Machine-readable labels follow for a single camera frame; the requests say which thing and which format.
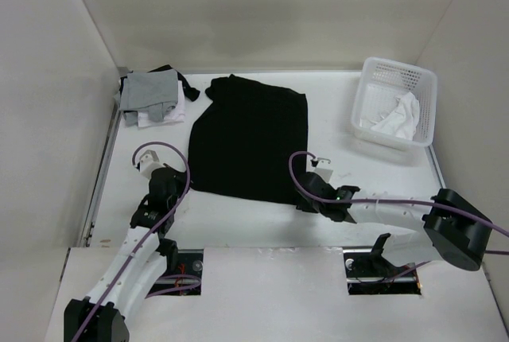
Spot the white tank top in basket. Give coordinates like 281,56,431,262
371,92,420,141

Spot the black tank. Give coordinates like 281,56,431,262
188,75,309,204
150,64,200,102

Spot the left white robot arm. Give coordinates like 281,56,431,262
64,162,190,341

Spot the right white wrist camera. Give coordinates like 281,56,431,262
311,157,333,183

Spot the metal table edge rail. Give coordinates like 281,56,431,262
79,65,130,247

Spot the white plastic basket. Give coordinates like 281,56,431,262
351,57,437,150

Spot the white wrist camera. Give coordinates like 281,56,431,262
311,157,333,183
137,150,165,179

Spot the folded grey tank top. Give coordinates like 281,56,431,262
119,69,178,126

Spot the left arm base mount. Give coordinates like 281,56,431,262
147,239,204,297

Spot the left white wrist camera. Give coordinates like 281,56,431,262
137,150,165,179

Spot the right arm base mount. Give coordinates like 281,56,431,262
343,233,422,295

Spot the folded black tank top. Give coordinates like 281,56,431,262
150,64,200,102

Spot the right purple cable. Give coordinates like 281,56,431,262
288,151,509,284

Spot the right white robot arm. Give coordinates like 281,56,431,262
293,172,492,275

